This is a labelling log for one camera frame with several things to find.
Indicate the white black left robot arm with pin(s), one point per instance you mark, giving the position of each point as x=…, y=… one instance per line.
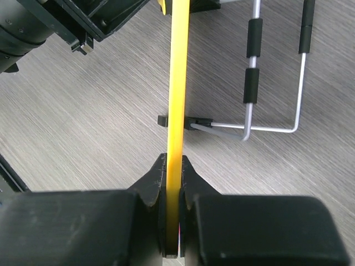
x=26, y=25

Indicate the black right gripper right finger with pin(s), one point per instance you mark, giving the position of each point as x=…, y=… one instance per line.
x=217, y=229

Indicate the yellow bone-shaped eraser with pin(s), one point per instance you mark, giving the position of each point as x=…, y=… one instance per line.
x=165, y=6

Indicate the yellow framed whiteboard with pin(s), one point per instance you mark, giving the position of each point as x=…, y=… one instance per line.
x=176, y=115

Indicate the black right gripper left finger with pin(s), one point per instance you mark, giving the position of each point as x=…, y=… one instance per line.
x=104, y=227

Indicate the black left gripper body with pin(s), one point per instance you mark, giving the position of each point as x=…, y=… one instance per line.
x=80, y=23

